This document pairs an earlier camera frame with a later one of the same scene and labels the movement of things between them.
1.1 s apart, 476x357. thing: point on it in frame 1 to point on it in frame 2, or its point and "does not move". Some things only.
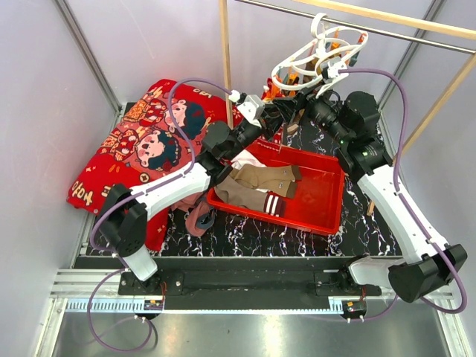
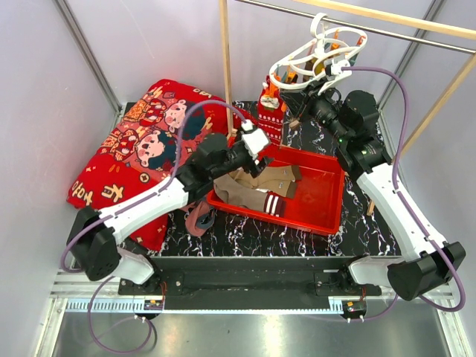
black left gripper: x=271 y=117 to x=253 y=169
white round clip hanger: x=324 y=61 does not move
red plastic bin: x=318 y=202 does not move
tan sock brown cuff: x=251 y=175 does not move
